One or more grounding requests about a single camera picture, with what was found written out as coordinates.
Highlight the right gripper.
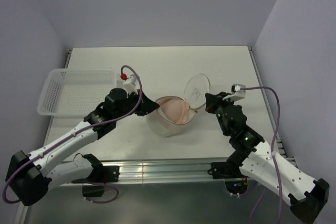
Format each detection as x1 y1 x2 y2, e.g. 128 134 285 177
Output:
205 91 235 135

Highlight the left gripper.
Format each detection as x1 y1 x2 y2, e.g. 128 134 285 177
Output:
114 89 159 121

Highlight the pink bra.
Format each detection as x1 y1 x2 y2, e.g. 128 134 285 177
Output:
159 98 194 125

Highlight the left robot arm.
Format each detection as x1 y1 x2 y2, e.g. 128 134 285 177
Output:
2 88 159 206

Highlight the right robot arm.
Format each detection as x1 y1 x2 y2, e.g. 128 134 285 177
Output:
205 92 330 223

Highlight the white plastic basket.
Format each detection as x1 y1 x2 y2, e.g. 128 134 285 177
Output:
37 68 117 118

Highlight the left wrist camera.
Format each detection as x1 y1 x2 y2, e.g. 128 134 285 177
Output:
123 74 138 94

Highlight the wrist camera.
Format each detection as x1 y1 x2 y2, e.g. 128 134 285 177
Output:
222 83 246 102
123 74 138 94

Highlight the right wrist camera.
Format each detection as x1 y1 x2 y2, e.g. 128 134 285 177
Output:
222 83 246 102

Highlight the aluminium frame rail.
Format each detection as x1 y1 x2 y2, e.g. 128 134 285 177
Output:
25 153 301 185

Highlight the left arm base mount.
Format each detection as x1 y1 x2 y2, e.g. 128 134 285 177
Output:
82 166 120 198

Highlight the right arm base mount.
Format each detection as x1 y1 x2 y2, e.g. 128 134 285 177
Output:
207 162 258 197

